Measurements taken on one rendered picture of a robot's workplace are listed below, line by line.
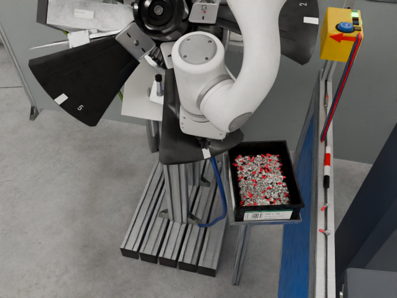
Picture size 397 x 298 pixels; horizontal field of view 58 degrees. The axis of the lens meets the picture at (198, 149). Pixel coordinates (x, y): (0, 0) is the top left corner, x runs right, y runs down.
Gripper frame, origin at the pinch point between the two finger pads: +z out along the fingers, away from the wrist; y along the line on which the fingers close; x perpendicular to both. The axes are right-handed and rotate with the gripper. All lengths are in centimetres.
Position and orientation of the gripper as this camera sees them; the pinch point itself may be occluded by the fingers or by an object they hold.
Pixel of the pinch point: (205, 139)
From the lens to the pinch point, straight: 85.0
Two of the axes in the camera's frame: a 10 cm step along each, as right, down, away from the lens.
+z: 0.6, 4.3, 9.0
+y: -9.7, -1.8, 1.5
